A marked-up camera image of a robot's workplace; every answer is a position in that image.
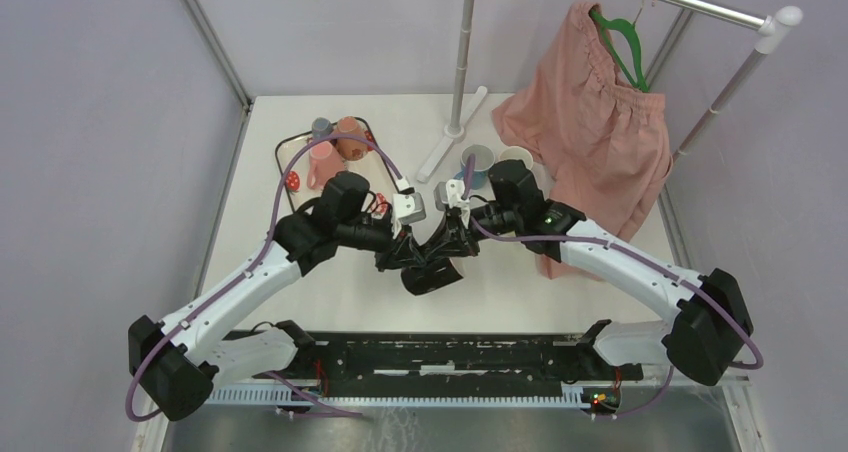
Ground terracotta mug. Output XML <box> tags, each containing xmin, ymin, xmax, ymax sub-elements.
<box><xmin>335</xmin><ymin>116</ymin><xmax>369</xmax><ymax>162</ymax></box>

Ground light pink mug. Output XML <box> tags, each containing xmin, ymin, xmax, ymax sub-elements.
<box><xmin>497</xmin><ymin>146</ymin><xmax>534</xmax><ymax>170</ymax></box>

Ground black mug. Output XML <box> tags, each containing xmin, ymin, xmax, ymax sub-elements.
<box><xmin>400</xmin><ymin>258</ymin><xmax>463</xmax><ymax>296</ymax></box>

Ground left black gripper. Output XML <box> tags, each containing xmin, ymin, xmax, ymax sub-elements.
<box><xmin>336</xmin><ymin>215</ymin><xmax>426</xmax><ymax>272</ymax></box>

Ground green hanger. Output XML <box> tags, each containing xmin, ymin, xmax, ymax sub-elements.
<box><xmin>586</xmin><ymin>8</ymin><xmax>651</xmax><ymax>93</ymax></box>

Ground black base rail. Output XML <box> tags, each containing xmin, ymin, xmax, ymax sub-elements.
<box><xmin>279</xmin><ymin>332</ymin><xmax>644</xmax><ymax>399</ymax></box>

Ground blue mug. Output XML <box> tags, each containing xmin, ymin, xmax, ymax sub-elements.
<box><xmin>454</xmin><ymin>144</ymin><xmax>495</xmax><ymax>190</ymax></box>

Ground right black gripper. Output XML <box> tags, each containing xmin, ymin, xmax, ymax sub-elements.
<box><xmin>425</xmin><ymin>203</ymin><xmax>522</xmax><ymax>259</ymax></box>

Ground metal clothes rack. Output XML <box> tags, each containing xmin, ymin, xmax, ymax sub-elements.
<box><xmin>415</xmin><ymin>0</ymin><xmax>804</xmax><ymax>183</ymax></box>

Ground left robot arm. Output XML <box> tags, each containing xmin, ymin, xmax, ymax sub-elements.
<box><xmin>125</xmin><ymin>171</ymin><xmax>426</xmax><ymax>422</ymax></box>

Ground salmon pink mug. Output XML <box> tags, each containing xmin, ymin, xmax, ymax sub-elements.
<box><xmin>307</xmin><ymin>142</ymin><xmax>346</xmax><ymax>190</ymax></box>

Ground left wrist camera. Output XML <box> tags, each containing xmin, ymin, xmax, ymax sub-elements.
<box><xmin>392</xmin><ymin>191</ymin><xmax>426</xmax><ymax>237</ymax></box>

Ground pink shorts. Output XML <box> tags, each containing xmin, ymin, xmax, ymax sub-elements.
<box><xmin>491</xmin><ymin>0</ymin><xmax>673</xmax><ymax>241</ymax></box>

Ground grey-blue mug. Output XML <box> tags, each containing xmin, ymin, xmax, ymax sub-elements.
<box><xmin>311</xmin><ymin>117</ymin><xmax>334</xmax><ymax>140</ymax></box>

